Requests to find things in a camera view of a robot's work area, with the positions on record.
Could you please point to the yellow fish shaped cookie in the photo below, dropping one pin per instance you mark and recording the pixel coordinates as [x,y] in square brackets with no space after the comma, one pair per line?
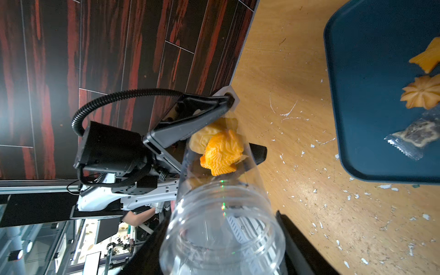
[430,58]

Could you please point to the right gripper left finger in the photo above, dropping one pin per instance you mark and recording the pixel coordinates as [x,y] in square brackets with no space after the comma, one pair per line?
[146,259]

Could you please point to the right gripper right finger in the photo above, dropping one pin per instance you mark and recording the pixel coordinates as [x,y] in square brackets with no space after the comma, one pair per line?
[301,257]

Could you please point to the teal plastic tray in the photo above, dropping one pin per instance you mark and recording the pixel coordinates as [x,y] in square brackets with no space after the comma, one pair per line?
[368,46]

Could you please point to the orange fish cookie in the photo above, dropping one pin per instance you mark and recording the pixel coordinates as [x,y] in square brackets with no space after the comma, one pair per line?
[224,150]

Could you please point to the yellow swirl cookie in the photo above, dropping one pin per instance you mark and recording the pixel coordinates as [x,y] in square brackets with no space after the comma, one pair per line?
[424,92]

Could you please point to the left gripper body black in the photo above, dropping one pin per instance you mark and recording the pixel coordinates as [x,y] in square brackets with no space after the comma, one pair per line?
[114,157]

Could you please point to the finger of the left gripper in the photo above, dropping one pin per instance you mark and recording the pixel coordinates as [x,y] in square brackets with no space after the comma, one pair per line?
[259,153]
[195,113]

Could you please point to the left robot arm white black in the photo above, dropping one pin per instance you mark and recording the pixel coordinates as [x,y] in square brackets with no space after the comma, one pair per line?
[108,202]

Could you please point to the clear jar with yellow cookies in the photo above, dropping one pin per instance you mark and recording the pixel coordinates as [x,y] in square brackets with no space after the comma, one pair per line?
[222,225]

